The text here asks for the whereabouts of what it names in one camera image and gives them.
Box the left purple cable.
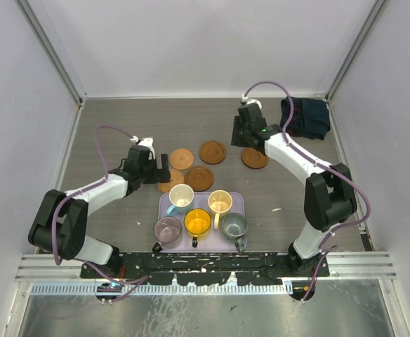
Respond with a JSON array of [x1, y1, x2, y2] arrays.
[[52, 125, 150, 303]]

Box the yellow mug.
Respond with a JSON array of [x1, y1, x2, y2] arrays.
[[183, 209, 211, 248]]

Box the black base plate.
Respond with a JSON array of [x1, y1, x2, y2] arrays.
[[101, 252, 318, 286]]

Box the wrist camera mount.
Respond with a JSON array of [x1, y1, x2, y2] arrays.
[[130, 136, 155, 159], [240, 94, 263, 110]]

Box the white and blue mug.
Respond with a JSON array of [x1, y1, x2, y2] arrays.
[[166, 184, 194, 216]]

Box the purple glass mug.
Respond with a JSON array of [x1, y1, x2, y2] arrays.
[[152, 216, 183, 253]]

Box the cream mug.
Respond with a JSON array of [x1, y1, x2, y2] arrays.
[[208, 190, 233, 230]]

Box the brown wooden coaster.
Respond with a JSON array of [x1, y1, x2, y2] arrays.
[[185, 166, 214, 192], [241, 148, 269, 169], [199, 140, 227, 165]]

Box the woven rattan coaster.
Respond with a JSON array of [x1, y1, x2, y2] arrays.
[[157, 168, 185, 193], [169, 148, 194, 171]]

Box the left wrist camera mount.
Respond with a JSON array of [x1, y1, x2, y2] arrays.
[[130, 136, 155, 159]]

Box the purple cable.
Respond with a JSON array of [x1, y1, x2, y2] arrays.
[[243, 81, 371, 303], [52, 125, 150, 303]]

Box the aluminium frame rail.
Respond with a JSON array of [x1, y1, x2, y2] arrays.
[[15, 251, 397, 282]]

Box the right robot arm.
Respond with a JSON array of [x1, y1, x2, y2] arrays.
[[231, 100, 357, 277]]

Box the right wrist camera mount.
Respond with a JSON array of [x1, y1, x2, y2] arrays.
[[240, 94, 263, 110]]

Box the dark blue folded cloth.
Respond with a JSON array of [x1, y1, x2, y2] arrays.
[[286, 98, 331, 140]]

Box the grey green mug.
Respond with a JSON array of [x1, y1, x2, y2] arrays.
[[220, 213, 248, 253]]

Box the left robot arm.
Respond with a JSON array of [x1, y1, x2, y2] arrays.
[[28, 145, 171, 278]]

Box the lavender plastic tray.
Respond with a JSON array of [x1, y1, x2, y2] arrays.
[[158, 192, 245, 253]]

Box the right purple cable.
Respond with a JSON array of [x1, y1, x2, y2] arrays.
[[243, 81, 371, 303]]

